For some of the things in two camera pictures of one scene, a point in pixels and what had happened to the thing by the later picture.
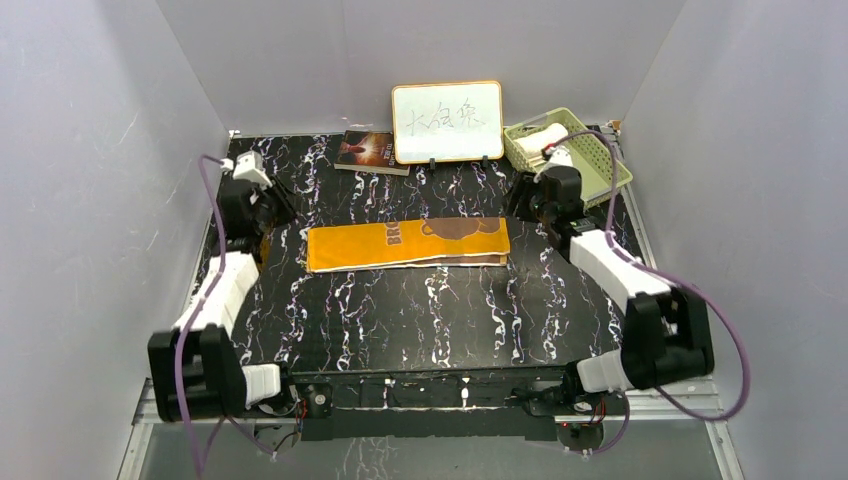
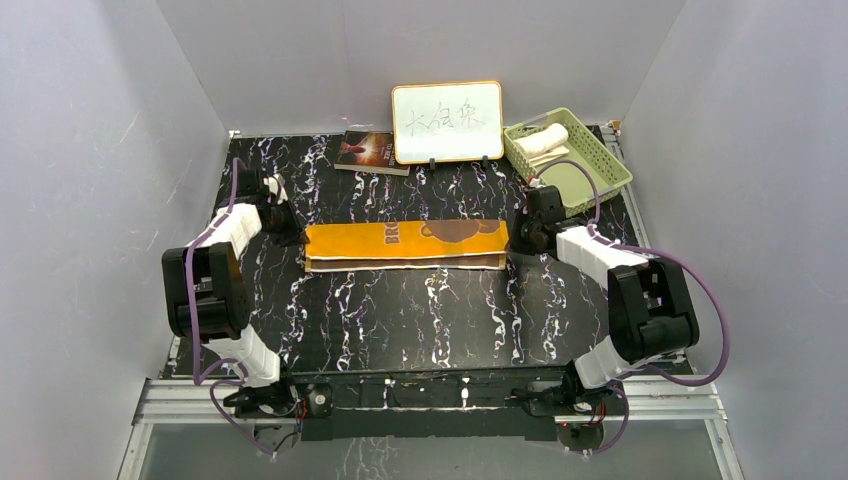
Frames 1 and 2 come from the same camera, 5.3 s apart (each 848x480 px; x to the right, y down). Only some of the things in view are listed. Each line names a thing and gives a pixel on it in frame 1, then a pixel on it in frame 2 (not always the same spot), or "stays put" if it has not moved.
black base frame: [439, 401] stays put
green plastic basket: [591, 156] stays put
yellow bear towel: [461, 242] stays put
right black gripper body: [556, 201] → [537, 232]
